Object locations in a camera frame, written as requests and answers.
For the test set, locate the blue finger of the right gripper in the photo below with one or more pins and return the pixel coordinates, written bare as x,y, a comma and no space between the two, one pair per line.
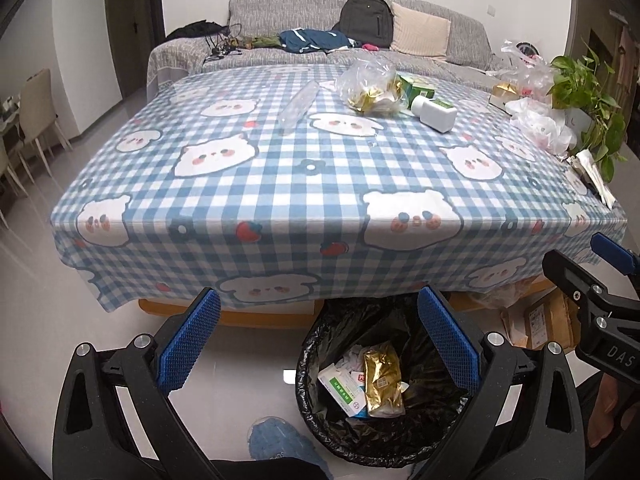
623,260
570,272

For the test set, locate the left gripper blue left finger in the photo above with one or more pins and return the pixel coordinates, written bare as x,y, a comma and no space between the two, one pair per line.
92,439

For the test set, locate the black bag-lined trash bin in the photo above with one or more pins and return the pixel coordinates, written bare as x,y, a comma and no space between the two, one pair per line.
432,401

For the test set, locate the person's right hand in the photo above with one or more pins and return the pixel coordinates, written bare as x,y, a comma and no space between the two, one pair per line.
605,415

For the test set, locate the brown cardboard box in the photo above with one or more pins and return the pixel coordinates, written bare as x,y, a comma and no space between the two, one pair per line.
553,318

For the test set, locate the clear plastic bag under table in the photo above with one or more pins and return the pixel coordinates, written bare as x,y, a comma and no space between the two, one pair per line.
503,296

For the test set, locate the gold foil snack bag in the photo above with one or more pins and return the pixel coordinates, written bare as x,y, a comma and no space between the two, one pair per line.
383,382

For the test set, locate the crumpled white tissue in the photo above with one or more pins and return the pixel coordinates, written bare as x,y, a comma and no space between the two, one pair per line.
352,360

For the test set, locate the folded papers at table edge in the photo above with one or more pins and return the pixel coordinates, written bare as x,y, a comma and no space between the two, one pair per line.
584,164

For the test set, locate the white green medicine box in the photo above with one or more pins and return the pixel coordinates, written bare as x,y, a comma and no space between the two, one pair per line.
346,388

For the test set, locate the white plastic bags pile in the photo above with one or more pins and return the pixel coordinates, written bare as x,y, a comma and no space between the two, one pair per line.
534,115

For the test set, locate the green potted plant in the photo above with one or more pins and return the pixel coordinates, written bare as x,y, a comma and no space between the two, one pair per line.
579,84

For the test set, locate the gold box on table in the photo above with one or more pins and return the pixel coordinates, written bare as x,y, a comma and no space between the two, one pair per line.
503,93

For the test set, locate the blue checkered cartoon tablecloth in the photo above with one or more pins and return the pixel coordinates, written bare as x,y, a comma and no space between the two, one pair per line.
203,188

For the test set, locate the green white carton box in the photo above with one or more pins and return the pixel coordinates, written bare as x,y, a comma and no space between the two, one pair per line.
413,85

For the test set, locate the clear bag with wrappers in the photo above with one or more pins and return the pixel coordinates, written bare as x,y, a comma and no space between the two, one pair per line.
370,86

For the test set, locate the clear plastic wrapper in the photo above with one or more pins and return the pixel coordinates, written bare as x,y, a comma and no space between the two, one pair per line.
298,106

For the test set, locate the beige cushion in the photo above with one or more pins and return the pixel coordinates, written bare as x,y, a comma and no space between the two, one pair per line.
418,33

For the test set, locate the dining chair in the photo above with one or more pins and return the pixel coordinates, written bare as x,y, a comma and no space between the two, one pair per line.
38,115

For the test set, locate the black backpack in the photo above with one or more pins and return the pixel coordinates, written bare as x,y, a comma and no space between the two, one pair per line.
367,21

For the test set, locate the navy blue clothing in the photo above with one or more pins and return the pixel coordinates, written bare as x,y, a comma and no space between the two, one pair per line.
306,40

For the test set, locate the grey fabric sofa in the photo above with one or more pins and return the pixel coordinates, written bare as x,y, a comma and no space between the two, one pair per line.
469,59

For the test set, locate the black clothing on sofa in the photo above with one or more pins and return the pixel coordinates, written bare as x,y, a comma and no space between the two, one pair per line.
198,29

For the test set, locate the wooden coffee table frame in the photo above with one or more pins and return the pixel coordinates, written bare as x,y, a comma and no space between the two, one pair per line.
303,314

